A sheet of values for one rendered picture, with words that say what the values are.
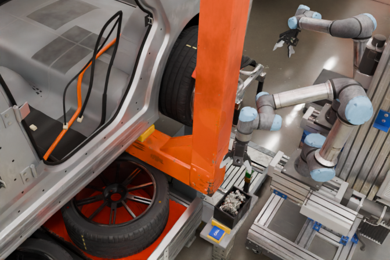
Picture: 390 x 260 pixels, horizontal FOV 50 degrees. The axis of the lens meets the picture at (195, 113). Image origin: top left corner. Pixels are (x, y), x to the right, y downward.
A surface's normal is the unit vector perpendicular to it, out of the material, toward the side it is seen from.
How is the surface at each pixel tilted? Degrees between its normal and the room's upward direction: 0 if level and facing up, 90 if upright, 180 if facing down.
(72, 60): 6
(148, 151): 90
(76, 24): 1
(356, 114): 83
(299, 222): 0
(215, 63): 90
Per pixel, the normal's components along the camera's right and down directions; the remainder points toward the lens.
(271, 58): 0.04, -0.74
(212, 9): -0.54, 0.55
